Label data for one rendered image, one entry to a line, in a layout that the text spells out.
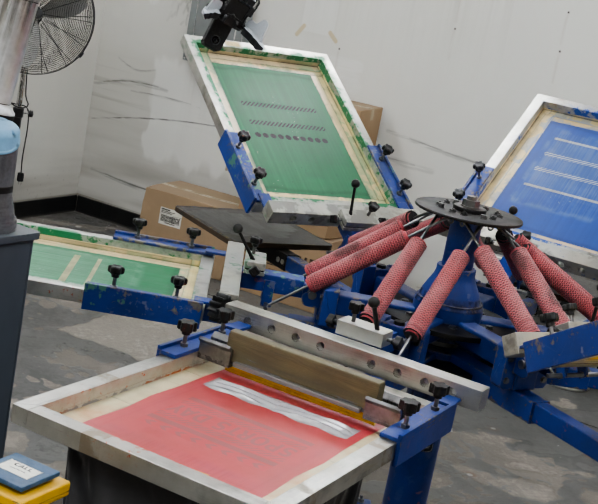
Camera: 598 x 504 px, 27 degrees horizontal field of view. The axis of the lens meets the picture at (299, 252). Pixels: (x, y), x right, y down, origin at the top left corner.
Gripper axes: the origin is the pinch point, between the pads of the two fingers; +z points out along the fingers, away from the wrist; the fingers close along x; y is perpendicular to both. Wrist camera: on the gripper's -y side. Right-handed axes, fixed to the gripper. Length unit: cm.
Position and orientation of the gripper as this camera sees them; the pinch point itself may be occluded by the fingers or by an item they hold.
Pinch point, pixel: (231, 35)
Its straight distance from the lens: 273.0
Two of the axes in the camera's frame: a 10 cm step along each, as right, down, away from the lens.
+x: 8.2, 4.4, 3.6
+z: 1.1, 5.0, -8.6
